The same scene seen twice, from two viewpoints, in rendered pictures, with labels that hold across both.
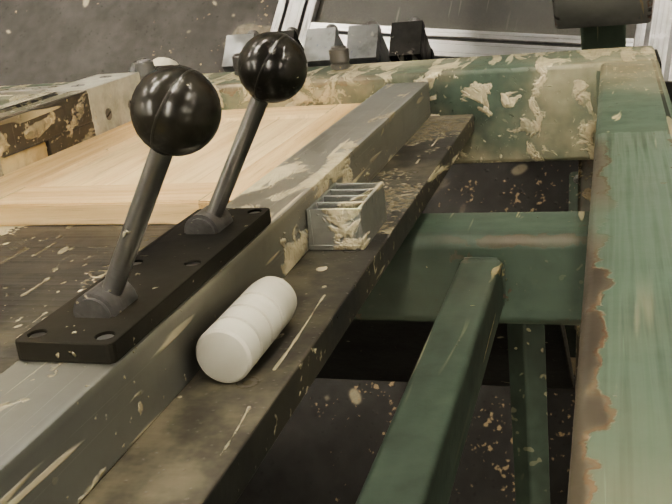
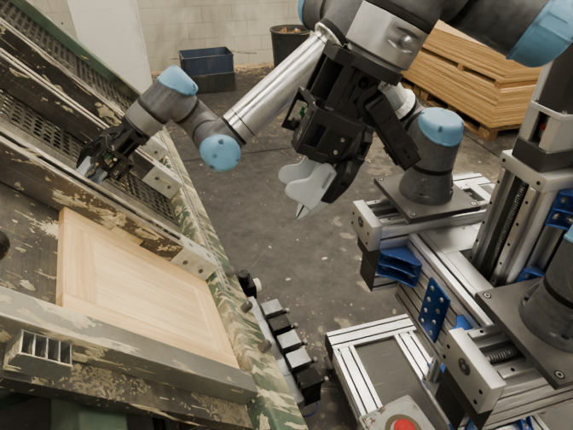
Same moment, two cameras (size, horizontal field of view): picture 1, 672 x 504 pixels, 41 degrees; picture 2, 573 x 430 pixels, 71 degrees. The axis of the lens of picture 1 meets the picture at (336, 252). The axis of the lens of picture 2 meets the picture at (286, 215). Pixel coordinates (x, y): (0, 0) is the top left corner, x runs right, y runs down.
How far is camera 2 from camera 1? 0.48 m
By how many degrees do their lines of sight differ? 32
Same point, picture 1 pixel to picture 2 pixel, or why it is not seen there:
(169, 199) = (67, 281)
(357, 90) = (243, 360)
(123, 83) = (205, 262)
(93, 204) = (63, 255)
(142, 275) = not seen: outside the picture
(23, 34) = (298, 245)
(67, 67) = (293, 265)
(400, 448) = not seen: outside the picture
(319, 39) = (291, 337)
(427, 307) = not seen: outside the picture
